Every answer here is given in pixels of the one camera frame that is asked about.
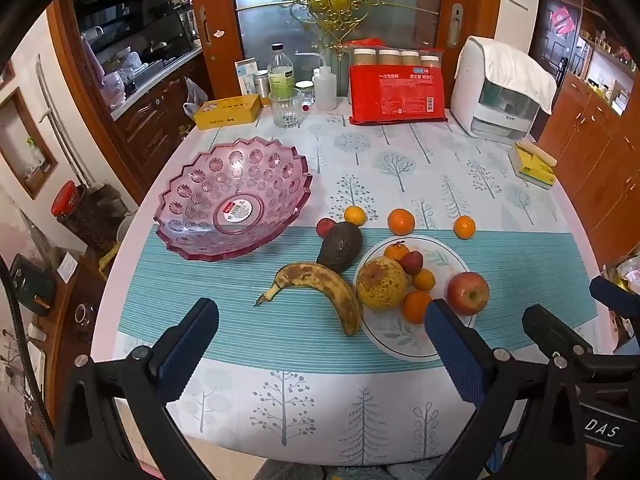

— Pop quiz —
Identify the dark avocado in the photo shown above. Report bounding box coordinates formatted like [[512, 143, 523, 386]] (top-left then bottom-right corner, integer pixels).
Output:
[[316, 221, 364, 274]]

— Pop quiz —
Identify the pink floral kettle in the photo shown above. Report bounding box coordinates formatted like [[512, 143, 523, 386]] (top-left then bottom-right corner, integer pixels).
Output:
[[101, 71, 126, 111]]

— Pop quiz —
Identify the glass bottle with green label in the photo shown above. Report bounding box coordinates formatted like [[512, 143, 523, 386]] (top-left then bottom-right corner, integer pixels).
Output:
[[267, 43, 294, 98]]

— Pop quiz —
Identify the yellow tin box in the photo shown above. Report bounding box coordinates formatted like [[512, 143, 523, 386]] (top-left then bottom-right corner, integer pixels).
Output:
[[193, 95, 261, 131]]

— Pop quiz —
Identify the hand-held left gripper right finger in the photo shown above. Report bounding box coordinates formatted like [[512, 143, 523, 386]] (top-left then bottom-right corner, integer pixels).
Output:
[[424, 298, 586, 480]]

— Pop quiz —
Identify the wooden kitchen base cabinet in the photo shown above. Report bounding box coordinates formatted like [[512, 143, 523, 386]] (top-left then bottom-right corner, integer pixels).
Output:
[[112, 52, 211, 181]]

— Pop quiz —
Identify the clear glass cup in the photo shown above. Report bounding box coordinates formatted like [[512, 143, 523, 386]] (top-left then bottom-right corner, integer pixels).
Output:
[[269, 89, 302, 129]]

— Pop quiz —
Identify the hanging plastic bag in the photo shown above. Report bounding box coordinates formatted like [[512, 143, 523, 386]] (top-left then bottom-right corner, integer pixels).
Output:
[[183, 77, 208, 117]]

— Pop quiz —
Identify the yellow sponge pack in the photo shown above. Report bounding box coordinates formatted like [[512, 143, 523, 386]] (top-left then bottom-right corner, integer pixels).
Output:
[[509, 141, 557, 190]]

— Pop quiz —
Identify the white countertop appliance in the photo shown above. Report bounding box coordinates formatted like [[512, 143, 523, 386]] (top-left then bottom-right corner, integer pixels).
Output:
[[451, 36, 543, 142]]

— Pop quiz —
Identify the red-lidded jar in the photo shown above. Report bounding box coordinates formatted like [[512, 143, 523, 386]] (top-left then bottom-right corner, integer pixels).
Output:
[[51, 181, 123, 252]]

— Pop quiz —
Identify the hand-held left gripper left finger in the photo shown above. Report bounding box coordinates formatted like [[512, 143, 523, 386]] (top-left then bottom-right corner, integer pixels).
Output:
[[52, 297, 221, 480]]

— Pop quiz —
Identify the white towel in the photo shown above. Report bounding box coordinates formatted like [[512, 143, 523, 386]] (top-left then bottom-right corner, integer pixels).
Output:
[[469, 36, 557, 115]]

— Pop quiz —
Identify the black device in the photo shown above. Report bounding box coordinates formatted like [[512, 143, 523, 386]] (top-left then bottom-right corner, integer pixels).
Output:
[[9, 254, 56, 317]]

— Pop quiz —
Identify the speckled yellow pear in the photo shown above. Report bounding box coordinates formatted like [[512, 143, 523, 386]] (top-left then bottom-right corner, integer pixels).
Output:
[[355, 256, 410, 310]]

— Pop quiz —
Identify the spotted yellow banana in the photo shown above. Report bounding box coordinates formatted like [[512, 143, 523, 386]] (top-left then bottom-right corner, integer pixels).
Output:
[[254, 262, 365, 337]]

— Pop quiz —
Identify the white carton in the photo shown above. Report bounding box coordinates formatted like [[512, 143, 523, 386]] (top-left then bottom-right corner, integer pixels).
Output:
[[235, 58, 258, 97]]

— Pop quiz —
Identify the metal can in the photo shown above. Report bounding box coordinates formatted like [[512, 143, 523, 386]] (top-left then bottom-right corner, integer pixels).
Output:
[[254, 70, 271, 107]]

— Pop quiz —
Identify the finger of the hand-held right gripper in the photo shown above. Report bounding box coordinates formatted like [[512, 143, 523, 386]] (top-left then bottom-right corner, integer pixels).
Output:
[[522, 304, 595, 361], [590, 276, 640, 321]]

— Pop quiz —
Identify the white squeeze bottle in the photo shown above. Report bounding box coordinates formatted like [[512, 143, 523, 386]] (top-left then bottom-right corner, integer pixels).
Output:
[[295, 51, 339, 112]]

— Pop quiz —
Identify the pink plastic bowl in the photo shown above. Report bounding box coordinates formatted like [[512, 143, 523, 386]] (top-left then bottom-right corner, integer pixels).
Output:
[[152, 140, 314, 262]]

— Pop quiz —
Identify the tree-print tablecloth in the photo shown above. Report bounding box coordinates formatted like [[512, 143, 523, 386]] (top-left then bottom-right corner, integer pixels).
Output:
[[114, 109, 608, 467]]

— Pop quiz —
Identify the white enamel pot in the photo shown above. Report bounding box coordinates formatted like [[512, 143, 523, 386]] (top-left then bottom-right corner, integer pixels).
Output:
[[117, 212, 137, 243]]

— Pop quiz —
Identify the gold door ornament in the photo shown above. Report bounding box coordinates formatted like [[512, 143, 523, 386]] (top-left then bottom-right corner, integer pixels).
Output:
[[282, 0, 441, 46]]

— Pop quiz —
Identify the red pack of paper cups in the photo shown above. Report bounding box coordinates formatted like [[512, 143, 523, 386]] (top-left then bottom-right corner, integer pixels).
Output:
[[348, 40, 448, 126]]

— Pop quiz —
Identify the white leaf-print plate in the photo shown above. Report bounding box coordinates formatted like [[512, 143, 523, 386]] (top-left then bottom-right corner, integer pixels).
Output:
[[359, 235, 482, 363]]

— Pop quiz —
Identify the red apple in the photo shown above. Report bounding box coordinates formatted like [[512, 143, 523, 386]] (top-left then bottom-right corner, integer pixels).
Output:
[[446, 271, 491, 317]]

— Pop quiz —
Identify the yellow peel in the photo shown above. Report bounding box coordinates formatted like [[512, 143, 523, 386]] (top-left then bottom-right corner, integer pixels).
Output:
[[99, 244, 122, 281]]

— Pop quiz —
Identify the teal jug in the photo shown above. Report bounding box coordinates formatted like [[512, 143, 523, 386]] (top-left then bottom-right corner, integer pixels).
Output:
[[334, 45, 352, 97]]

